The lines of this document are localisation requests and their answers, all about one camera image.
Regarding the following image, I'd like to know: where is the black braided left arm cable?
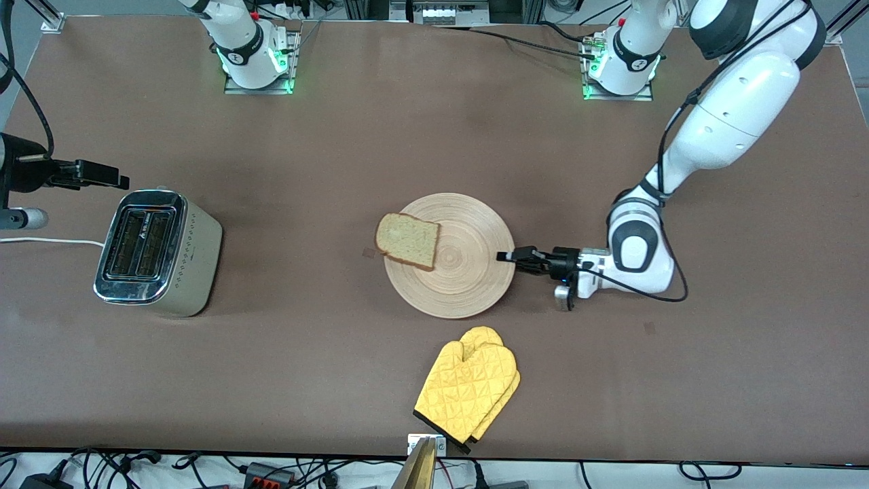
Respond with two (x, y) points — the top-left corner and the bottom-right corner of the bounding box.
(577, 0), (815, 303)

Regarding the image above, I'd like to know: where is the thin black table cable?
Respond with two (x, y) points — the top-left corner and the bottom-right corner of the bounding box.
(434, 26), (598, 62)

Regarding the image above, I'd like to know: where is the white power strip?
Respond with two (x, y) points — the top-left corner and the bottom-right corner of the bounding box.
(405, 0), (491, 26)

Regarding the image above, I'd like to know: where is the aluminium frame profile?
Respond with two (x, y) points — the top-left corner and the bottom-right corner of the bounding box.
(26, 0), (67, 33)
(821, 0), (869, 46)

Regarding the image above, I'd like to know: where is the gold metal bar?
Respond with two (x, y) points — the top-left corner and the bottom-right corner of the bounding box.
(390, 438), (437, 489)

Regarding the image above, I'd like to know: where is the black and red connector block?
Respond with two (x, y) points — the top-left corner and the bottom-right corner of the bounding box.
(243, 462), (297, 487)

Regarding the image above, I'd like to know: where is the slice of brown bread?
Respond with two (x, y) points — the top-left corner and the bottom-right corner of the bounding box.
(375, 213), (441, 272)

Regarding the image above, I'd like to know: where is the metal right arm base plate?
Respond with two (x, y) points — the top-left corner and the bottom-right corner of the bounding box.
(224, 27), (300, 96)

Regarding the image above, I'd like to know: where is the thick black table cable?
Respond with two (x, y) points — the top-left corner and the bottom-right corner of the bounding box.
(538, 20), (598, 46)

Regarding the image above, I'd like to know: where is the white toaster power cord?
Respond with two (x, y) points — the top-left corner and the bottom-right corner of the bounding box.
(0, 236), (106, 249)

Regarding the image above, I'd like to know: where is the round wooden plate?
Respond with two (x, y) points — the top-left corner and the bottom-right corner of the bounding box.
(384, 193), (516, 320)

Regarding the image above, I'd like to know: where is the silver two-slot toaster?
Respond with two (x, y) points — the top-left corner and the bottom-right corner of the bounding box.
(93, 187), (223, 318)

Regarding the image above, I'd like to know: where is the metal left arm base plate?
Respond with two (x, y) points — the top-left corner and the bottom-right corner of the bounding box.
(580, 31), (656, 103)

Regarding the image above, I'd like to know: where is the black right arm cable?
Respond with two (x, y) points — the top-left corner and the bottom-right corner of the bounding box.
(0, 0), (56, 161)

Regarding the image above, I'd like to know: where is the small silver metal bracket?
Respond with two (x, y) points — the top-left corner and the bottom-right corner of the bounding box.
(407, 435), (447, 457)

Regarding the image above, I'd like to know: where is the yellow quilted oven mitt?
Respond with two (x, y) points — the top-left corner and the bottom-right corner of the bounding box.
(413, 340), (519, 447)
(445, 326), (522, 454)

